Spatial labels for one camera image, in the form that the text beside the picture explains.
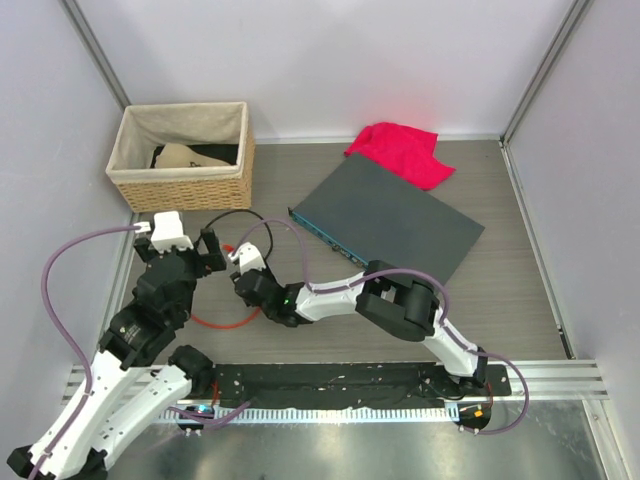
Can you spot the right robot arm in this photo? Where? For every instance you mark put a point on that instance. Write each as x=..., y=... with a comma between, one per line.
x=401, y=302

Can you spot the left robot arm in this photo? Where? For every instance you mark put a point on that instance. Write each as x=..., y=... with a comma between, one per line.
x=97, y=426

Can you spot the grey blue network switch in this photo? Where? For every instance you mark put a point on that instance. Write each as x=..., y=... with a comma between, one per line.
x=367, y=213

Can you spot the wicker basket with liner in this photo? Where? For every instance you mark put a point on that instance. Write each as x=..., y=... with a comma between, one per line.
x=146, y=131

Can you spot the beige and black cloth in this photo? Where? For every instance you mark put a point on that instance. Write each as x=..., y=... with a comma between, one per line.
x=174, y=155

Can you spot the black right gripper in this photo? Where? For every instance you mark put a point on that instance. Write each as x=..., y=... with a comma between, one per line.
x=245, y=279

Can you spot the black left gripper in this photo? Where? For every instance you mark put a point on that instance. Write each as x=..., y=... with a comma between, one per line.
x=185, y=254

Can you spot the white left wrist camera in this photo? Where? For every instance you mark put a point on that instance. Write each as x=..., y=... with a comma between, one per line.
x=167, y=232

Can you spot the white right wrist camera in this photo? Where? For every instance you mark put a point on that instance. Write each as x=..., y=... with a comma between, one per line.
x=247, y=257

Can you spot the slotted cable duct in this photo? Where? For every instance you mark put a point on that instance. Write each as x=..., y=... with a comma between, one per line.
x=448, y=413

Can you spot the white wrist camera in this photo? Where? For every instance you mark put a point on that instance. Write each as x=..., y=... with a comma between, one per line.
x=167, y=232
x=247, y=257

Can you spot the pink red cloth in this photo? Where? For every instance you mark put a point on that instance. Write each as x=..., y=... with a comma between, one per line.
x=406, y=151

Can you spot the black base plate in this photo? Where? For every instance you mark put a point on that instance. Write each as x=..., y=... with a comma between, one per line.
x=341, y=386

